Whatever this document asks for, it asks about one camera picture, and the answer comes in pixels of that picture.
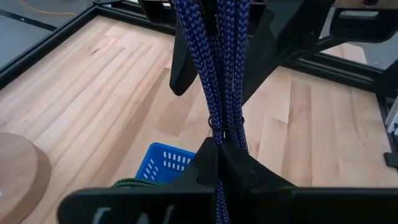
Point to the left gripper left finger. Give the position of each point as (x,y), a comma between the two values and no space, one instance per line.
(205,168)

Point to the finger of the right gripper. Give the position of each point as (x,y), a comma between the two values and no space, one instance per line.
(280,31)
(180,71)

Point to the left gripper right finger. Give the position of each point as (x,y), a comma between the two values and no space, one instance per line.
(239,171)

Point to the blue plastic basket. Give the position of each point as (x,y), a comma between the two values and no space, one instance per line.
(157,147)

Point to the white lamp with wooden base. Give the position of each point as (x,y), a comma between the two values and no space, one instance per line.
(18,174)

